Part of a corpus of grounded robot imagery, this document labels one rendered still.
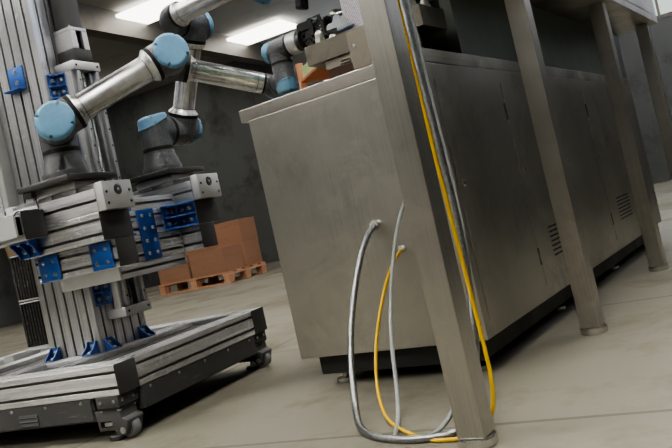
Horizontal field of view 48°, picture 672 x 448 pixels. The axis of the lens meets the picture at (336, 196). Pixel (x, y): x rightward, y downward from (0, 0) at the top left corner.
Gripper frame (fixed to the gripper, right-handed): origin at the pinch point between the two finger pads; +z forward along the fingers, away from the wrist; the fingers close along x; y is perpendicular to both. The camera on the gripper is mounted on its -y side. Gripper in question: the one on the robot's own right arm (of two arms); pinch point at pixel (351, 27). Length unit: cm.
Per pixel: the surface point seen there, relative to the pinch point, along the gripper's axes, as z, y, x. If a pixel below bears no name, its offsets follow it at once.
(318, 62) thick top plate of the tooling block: -2.5, -11.8, -19.9
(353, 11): 2.1, 4.5, -0.2
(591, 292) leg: 52, -97, 13
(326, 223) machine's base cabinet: -8, -60, -26
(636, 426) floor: 78, -109, -67
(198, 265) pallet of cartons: -578, -79, 496
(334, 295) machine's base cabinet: -11, -81, -26
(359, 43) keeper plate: 13.8, -11.3, -22.0
